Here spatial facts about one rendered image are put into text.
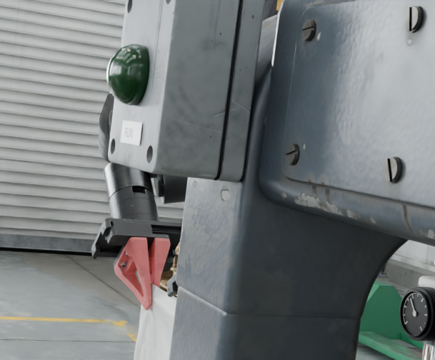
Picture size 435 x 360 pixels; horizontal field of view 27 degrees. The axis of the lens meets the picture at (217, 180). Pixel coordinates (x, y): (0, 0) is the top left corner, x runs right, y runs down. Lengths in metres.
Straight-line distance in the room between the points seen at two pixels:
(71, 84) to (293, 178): 7.75
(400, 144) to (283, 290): 0.14
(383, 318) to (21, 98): 3.74
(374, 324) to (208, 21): 5.73
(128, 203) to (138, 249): 0.07
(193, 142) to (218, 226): 0.05
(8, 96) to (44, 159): 0.64
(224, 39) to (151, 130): 0.05
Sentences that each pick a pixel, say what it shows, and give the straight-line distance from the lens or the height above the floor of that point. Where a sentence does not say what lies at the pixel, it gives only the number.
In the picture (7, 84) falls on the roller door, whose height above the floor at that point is 1.45.
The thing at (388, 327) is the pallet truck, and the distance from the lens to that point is 6.17.
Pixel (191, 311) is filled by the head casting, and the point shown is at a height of 1.17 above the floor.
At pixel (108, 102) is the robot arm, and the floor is 1.28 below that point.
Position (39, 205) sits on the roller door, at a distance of 8.13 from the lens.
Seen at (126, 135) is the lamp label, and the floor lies 1.26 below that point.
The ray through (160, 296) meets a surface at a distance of 1.00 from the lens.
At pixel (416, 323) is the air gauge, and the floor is 1.15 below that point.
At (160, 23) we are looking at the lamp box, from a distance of 0.42.
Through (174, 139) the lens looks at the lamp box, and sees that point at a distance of 0.41.
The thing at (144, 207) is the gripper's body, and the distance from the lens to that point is 1.07.
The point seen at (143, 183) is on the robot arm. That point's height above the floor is 1.19.
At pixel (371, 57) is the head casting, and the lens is 0.35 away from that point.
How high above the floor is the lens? 1.26
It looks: 3 degrees down
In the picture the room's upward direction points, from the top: 7 degrees clockwise
